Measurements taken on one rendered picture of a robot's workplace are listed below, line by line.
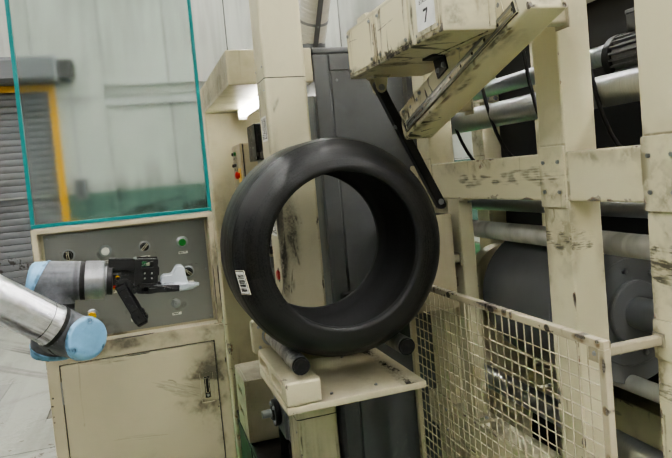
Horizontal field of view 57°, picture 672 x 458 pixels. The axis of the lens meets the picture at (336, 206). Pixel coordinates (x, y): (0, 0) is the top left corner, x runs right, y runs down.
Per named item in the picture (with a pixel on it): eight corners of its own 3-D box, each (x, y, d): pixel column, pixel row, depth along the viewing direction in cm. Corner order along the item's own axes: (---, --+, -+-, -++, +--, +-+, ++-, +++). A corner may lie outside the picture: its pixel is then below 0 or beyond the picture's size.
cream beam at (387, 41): (348, 80, 189) (343, 31, 189) (422, 76, 197) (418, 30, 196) (440, 31, 132) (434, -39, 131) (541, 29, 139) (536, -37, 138)
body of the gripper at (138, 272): (161, 259, 146) (106, 259, 143) (160, 296, 147) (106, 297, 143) (160, 256, 154) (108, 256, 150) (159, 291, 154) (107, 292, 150)
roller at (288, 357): (281, 337, 184) (268, 345, 183) (274, 324, 183) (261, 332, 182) (313, 369, 151) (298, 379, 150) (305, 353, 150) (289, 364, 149)
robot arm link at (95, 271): (83, 302, 141) (87, 295, 150) (106, 301, 142) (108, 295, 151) (84, 262, 141) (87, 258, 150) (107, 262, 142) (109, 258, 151)
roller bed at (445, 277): (391, 303, 211) (383, 216, 209) (430, 296, 215) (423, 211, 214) (416, 314, 192) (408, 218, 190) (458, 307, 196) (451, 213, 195)
